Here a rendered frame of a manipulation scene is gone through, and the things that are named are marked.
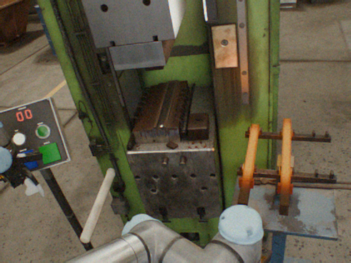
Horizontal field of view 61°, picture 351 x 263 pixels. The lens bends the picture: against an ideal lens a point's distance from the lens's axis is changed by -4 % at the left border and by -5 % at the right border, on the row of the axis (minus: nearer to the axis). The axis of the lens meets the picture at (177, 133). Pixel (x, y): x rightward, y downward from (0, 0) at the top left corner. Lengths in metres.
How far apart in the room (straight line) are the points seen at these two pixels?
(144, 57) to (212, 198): 0.72
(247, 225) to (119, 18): 0.83
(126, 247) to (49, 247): 1.90
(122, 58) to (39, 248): 1.65
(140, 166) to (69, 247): 1.12
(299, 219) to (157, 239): 0.78
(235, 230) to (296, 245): 1.56
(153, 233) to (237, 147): 1.02
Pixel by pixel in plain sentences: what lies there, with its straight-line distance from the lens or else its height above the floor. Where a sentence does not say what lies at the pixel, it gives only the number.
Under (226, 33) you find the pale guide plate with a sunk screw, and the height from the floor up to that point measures 1.33.
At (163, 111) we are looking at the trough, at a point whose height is 0.99.
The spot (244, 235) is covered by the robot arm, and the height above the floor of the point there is 1.29.
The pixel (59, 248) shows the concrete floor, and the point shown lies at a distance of 2.38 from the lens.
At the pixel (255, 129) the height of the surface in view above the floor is 1.01.
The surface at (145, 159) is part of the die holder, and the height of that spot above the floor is 0.87.
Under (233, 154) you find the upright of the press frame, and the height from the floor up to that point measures 0.71.
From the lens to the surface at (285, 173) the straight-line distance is 1.03.
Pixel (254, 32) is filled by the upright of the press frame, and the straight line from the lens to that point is 1.26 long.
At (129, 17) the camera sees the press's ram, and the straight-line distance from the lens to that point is 1.13.
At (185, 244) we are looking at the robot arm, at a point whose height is 1.27.
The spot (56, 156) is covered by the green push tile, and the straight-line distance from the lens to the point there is 1.36.
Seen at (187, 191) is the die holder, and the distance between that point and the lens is 1.46.
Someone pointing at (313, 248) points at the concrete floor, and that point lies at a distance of 2.09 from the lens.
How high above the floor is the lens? 1.72
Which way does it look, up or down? 36 degrees down
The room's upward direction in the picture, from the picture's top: 11 degrees counter-clockwise
